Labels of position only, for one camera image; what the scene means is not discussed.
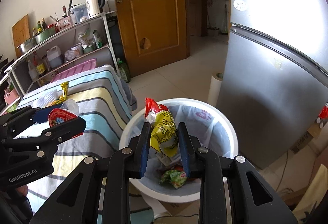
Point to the green enamel basin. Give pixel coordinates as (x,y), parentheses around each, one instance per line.
(45,35)

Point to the cooking oil bottle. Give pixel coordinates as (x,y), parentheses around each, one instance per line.
(39,65)

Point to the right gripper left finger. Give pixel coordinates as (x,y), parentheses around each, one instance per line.
(141,151)

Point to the silver refrigerator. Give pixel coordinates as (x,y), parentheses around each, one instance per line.
(275,78)

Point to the steel mixing bowl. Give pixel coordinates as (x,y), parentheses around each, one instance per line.
(26,45)

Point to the pink utensil basket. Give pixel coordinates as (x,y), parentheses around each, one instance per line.
(64,23)

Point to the wooden cutting board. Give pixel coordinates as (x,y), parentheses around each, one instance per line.
(21,33)

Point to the white electric kettle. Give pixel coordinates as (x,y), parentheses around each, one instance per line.
(94,7)

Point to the pink storage basket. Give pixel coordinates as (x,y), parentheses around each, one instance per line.
(11,96)

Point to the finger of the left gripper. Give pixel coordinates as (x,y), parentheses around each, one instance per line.
(41,115)
(52,137)

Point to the white metal shelf rack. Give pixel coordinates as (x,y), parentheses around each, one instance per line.
(64,39)

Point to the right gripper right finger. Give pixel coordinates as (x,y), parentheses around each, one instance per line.
(187,150)

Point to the yellow red snack bag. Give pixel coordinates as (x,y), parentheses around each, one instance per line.
(164,132)

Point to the wooden door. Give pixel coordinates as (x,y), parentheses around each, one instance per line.
(153,33)

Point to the pink plastic tray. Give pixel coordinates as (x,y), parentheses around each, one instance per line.
(82,67)

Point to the white plastic jug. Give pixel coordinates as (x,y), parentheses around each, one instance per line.
(54,57)

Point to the red lid plastic cup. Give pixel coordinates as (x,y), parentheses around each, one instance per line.
(65,121)

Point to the green snack bag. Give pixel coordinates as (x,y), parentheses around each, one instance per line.
(175,178)

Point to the white paper roll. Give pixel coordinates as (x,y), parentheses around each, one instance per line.
(214,90)

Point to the striped tablecloth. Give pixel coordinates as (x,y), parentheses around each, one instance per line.
(106,103)

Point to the clear plastic storage box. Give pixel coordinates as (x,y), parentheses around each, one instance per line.
(79,13)

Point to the green bottle on floor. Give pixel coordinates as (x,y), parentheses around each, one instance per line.
(123,70)

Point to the cardboard box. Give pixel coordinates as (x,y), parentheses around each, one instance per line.
(315,137)

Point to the white foam fruit net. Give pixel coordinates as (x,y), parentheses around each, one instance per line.
(45,99)

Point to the gold yellow snack wrapper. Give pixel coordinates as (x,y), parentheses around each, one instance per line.
(62,97)

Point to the person's left hand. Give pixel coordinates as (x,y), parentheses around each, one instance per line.
(23,190)

